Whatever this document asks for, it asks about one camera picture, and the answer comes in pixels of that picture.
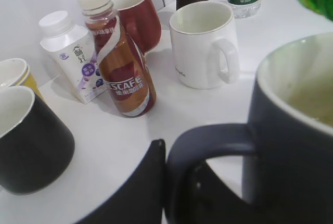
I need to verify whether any white ceramic mug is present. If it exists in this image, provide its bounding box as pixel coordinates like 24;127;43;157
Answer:
169;1;240;89

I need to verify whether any dark red ceramic mug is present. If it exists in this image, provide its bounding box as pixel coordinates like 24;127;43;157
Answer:
111;0;162;54

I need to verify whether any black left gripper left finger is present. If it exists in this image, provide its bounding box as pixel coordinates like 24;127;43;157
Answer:
65;139;166;223

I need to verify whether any yellow paper cup stack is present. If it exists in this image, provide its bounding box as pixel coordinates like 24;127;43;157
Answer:
1;58;44;100

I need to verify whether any dark grey ceramic mug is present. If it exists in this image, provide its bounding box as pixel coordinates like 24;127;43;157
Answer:
164;33;332;223

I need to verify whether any black ceramic mug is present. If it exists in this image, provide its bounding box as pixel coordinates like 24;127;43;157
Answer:
1;86;75;195

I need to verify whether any brown Nescafe coffee bottle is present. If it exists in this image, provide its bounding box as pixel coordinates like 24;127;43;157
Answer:
78;0;156;117

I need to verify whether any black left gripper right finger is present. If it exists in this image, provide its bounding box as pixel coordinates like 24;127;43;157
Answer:
166;162;247;223

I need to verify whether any white yogurt drink carton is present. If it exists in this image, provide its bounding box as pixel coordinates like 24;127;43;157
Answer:
39;10;106;104

